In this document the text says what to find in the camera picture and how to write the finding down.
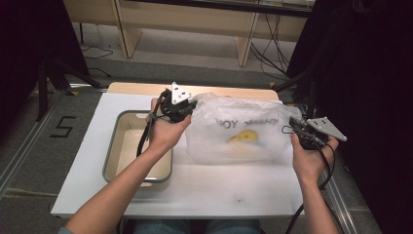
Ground bunch of black floor cables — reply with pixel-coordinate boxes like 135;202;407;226
250;13;291;81

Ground black metal stand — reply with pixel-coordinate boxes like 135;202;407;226
274;69;319;120

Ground black tripod stand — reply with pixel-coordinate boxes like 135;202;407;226
36;58;102;122

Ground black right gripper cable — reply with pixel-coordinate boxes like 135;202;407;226
284;137;336;234

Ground metal floor rail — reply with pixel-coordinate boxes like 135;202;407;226
296;103;359;234
0;92;67;198

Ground beige plastic bin grey rim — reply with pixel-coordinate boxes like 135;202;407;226
101;109;174;188

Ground person's blue jeans legs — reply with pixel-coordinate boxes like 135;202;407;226
133;218;261;234

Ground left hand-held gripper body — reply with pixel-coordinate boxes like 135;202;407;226
160;81;196;124

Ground thin black floor cable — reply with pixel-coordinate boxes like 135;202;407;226
80;44;115;79

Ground black curtain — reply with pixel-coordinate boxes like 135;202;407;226
0;0;92;137
285;0;413;234

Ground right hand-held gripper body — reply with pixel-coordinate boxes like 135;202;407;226
296;116;348;151

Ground person's right hand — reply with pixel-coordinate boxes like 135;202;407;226
290;133;340;187

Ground clear plastic bag yellow smiley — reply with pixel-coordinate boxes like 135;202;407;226
184;92;304;167

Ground person's left hand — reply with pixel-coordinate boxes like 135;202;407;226
145;97;193;154

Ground light wooden desk frame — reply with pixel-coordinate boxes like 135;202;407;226
62;0;317;68

